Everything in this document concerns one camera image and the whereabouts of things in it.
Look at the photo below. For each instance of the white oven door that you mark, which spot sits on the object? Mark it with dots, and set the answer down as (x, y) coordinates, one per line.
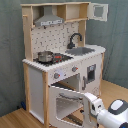
(63, 102)

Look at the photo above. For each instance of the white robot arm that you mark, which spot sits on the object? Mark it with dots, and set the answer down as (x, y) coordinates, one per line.
(115, 116)

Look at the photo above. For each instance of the wooden toy kitchen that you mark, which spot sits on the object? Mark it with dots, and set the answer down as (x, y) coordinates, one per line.
(54, 38)

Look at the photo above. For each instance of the black toy stovetop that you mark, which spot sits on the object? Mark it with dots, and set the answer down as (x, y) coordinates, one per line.
(57, 58)

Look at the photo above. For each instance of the right red oven knob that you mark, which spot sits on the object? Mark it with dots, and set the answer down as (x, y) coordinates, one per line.
(74, 69)

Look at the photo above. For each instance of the red oven knob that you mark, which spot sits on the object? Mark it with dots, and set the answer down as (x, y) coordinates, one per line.
(56, 75)
(74, 69)

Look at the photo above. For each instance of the left red oven knob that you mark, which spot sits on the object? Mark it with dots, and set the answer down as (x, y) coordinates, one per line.
(56, 75)

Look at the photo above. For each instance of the grey toy sink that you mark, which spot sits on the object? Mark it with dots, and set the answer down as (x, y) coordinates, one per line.
(79, 51)

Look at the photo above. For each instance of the silver toy pot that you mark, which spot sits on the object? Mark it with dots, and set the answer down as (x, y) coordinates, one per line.
(45, 56)

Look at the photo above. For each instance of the black toy faucet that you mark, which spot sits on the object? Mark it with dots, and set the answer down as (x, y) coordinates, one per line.
(71, 43)

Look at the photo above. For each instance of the white dishwasher door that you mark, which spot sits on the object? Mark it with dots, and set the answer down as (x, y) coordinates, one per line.
(90, 74)

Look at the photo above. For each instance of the grey range hood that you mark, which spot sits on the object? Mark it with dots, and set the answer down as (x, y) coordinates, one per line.
(48, 18)

